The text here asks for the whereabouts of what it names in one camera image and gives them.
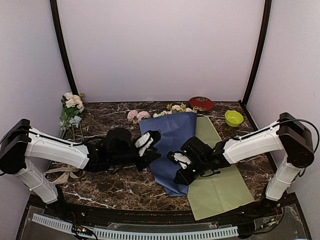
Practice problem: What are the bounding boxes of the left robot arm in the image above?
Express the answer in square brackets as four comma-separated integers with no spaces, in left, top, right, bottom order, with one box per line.
[0,119,161,218]

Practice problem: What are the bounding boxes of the black frame post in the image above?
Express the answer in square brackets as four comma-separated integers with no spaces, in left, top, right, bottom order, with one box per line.
[49,0,79,95]
[241,0,273,105]

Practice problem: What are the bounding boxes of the light blue wrapping paper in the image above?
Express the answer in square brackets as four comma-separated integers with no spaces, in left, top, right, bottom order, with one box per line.
[139,112,197,197]

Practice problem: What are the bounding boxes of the remaining white rose stems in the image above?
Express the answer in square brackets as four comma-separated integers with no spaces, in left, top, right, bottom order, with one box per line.
[59,92,85,140]

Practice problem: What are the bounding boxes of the pink rose stem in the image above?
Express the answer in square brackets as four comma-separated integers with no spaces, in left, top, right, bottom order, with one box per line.
[127,110,151,124]

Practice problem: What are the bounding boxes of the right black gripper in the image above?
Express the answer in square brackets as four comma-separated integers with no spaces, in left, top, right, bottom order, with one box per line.
[173,157,209,186]

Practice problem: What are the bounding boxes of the yellow-green wrapping paper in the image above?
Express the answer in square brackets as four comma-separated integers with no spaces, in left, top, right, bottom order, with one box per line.
[186,116,254,221]

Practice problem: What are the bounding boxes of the cream rose stem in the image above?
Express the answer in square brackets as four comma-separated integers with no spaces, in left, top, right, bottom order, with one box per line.
[166,103,197,114]

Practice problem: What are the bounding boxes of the right black frame post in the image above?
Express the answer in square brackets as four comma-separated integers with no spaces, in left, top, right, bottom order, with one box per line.
[241,0,273,105]

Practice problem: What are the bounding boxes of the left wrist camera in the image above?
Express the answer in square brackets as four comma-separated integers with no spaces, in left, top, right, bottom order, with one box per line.
[103,127,132,154]

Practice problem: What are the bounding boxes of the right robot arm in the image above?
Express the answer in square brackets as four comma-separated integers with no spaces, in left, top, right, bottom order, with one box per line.
[167,112,318,217]

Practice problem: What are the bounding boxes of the red decorated round plate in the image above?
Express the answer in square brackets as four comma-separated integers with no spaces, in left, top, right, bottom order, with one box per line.
[188,96,214,112]

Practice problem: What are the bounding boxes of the left black frame post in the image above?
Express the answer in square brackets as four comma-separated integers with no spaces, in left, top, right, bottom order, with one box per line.
[49,0,79,95]

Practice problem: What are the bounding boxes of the cream ribbon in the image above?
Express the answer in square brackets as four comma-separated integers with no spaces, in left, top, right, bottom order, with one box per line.
[45,165,86,185]

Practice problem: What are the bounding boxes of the white slotted cable duct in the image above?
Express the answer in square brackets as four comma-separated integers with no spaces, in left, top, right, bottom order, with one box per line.
[31,213,239,240]

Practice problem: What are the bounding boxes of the lime green bowl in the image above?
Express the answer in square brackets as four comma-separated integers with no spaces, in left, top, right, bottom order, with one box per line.
[224,110,244,128]

